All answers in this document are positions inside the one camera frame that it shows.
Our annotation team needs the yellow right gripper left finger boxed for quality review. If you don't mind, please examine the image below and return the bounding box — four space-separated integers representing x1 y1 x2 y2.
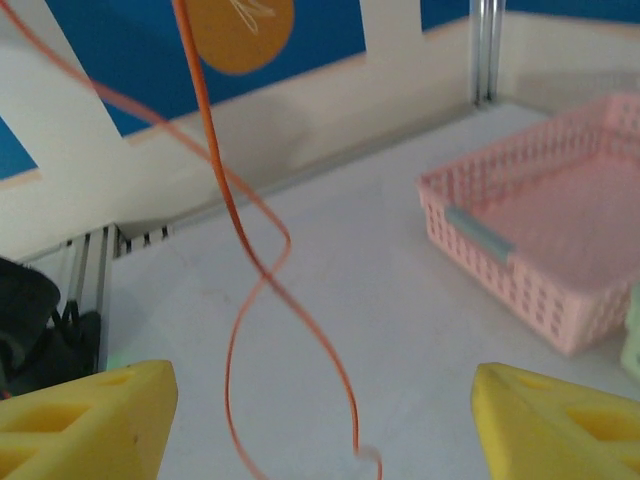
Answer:
0 359 180 480

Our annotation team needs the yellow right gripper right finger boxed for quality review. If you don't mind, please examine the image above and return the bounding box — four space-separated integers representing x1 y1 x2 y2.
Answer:
472 362 640 480

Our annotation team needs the thin orange cable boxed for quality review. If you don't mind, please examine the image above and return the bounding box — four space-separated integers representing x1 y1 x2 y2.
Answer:
0 0 386 480

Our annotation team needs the green plastic basket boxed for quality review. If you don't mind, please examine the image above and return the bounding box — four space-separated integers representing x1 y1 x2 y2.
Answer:
621 287 640 387

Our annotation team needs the pink plastic basket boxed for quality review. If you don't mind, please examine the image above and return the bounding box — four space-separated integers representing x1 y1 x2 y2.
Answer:
414 92 640 357

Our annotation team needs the blue panel white line drawing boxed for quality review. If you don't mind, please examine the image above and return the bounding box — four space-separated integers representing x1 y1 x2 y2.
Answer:
419 0 476 34
0 118 40 182

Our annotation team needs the blue panel large orange circle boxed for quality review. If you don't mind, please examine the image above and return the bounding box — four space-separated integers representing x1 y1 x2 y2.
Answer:
47 0 369 139

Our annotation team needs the blue panel small orange circle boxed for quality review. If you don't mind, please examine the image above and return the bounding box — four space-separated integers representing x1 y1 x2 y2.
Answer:
502 0 640 25

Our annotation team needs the aluminium frame post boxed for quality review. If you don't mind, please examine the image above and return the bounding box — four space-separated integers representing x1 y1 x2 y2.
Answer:
471 0 502 107

